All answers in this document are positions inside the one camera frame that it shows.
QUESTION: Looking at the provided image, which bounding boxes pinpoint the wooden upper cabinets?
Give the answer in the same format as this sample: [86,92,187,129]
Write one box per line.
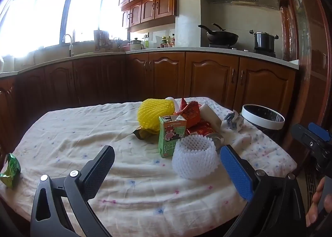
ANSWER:
[118,0,278,33]

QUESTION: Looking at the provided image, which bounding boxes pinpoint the blue white crumpled wrapper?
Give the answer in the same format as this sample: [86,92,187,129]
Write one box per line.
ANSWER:
[223,109,245,132]

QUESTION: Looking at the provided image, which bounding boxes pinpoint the wooden door frame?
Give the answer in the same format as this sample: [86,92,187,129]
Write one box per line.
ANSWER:
[277,0,332,149]

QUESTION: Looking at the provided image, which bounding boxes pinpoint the red drink carton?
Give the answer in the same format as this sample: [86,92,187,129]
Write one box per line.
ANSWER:
[173,97,201,129]

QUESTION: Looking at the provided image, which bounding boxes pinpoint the yellow foam fruit net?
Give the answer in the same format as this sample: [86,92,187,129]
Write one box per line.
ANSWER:
[137,98,176,134]

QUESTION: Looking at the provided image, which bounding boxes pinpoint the wooden cabinets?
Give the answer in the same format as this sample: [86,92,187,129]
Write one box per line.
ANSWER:
[118,0,278,33]
[0,52,299,134]

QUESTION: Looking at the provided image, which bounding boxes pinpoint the gas stove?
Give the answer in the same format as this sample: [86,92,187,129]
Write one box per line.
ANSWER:
[207,43,277,58]

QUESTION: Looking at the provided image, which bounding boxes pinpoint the green snack wrapper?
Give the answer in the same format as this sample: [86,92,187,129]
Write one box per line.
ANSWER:
[0,153,21,189]

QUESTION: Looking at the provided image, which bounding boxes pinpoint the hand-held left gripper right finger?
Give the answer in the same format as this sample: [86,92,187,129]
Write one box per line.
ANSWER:
[220,144,308,237]

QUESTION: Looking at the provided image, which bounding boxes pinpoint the kitchen window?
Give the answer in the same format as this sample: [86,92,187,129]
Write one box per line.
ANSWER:
[0,0,128,57]

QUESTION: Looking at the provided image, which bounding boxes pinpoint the white floral tablecloth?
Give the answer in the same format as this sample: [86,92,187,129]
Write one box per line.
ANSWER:
[0,96,297,237]

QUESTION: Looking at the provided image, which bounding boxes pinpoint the silver can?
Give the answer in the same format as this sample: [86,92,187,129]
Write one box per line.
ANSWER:
[207,133,225,152]

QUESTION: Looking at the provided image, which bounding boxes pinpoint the white box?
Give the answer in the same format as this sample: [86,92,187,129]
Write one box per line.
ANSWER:
[200,103,223,132]

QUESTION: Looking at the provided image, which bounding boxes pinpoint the utensil rack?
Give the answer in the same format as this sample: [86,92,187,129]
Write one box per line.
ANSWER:
[94,30,109,51]

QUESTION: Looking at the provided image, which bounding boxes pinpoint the person's right hand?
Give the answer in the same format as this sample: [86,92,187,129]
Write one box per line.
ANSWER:
[305,177,332,227]

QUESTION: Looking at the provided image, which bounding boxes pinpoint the small white electric pot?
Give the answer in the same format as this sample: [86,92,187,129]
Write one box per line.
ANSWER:
[129,38,144,51]

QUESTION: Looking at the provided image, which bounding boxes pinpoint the wooden lower cabinets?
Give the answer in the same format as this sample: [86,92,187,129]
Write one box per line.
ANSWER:
[0,52,299,134]

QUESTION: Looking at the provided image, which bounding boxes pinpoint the white container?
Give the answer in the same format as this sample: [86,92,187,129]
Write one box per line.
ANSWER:
[0,54,15,72]

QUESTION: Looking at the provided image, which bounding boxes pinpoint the green milk carton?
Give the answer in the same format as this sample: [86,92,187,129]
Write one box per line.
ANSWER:
[158,115,187,158]

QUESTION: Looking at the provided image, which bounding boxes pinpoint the kitchen faucet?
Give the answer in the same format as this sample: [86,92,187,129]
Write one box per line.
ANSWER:
[62,34,75,57]

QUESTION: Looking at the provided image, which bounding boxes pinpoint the brown snack wrapper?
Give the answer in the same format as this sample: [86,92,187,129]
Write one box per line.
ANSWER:
[132,128,159,141]

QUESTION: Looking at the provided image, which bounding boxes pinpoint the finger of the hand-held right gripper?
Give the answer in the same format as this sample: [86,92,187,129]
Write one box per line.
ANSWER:
[290,124,332,175]
[308,122,332,147]

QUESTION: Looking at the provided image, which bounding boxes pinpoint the white foam fruit net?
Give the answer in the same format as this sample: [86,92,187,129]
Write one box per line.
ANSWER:
[172,135,216,180]

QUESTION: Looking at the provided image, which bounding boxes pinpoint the black wok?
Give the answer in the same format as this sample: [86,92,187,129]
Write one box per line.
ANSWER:
[198,23,239,46]

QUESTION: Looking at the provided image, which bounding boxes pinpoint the red shiny snack wrapper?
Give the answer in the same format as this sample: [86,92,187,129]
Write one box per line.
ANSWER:
[186,121,214,137]

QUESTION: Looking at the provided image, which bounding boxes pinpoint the light stone countertop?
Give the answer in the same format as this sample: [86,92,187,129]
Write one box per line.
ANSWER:
[0,46,300,77]

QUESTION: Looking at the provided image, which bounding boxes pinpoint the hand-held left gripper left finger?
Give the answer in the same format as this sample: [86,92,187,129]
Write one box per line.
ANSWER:
[30,145,115,237]

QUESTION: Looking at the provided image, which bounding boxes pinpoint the steel cooking pot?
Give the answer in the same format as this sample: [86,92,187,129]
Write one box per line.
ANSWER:
[249,30,279,52]

